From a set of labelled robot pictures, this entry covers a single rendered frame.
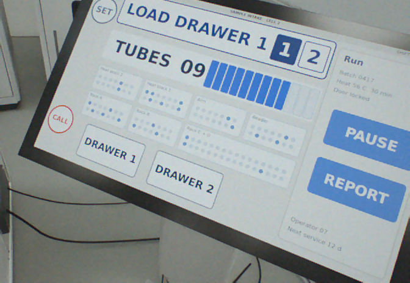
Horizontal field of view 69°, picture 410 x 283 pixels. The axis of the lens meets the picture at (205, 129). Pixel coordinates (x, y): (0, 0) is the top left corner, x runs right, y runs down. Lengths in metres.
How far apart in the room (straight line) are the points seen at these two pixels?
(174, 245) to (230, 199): 0.28
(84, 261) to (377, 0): 1.47
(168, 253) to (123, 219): 0.97
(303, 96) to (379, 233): 0.17
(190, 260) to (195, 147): 0.32
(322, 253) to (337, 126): 0.15
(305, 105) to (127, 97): 0.23
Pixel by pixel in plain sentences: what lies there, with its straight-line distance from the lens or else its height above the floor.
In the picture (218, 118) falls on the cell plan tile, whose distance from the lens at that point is 0.38.
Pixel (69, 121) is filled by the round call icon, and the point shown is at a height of 1.02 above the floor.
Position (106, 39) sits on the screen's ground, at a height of 1.11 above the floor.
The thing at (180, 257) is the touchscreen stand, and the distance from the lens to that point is 0.66.
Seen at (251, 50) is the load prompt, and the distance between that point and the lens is 0.41.
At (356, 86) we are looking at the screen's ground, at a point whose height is 1.14.
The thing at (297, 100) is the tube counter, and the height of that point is 1.11.
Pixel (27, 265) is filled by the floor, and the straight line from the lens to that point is 1.56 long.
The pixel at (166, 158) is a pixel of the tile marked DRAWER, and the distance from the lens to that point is 0.39.
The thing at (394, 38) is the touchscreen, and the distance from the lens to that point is 0.44.
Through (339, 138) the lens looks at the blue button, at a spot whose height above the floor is 1.09.
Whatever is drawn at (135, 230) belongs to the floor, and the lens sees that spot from 1.58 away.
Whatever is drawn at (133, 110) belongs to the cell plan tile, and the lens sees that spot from 0.42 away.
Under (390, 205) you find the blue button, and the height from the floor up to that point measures 1.05.
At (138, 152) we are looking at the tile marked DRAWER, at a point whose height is 1.01.
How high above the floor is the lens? 1.27
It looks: 35 degrees down
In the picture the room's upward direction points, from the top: 10 degrees clockwise
